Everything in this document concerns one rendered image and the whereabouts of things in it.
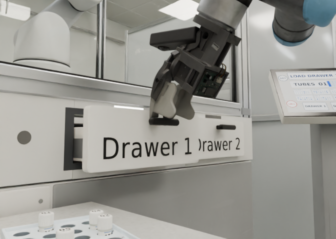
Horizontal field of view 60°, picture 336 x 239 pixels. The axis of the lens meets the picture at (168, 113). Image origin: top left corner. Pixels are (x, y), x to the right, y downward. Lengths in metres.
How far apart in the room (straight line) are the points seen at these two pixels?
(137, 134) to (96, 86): 0.13
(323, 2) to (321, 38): 1.75
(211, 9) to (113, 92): 0.27
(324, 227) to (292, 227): 0.81
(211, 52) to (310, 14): 0.15
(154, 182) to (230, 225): 0.36
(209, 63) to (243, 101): 0.56
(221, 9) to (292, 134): 1.75
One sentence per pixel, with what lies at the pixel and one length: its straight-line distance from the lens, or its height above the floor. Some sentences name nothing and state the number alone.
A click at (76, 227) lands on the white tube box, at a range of 0.29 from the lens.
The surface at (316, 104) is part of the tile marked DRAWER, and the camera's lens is 1.33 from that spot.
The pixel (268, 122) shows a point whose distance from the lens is 2.22.
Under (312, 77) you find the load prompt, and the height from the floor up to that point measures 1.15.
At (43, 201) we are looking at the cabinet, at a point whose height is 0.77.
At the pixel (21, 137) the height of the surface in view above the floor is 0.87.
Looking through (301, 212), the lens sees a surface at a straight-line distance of 2.21.
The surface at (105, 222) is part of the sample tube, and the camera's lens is 0.26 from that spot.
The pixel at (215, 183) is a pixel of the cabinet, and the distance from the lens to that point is 0.88.
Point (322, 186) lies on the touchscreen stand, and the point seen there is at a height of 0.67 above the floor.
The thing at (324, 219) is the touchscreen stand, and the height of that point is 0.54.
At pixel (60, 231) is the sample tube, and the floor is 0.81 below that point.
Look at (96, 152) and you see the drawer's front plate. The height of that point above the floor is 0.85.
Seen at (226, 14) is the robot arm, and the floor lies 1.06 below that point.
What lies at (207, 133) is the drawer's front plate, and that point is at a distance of 0.81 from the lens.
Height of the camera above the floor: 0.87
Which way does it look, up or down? 5 degrees up
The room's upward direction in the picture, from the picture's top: straight up
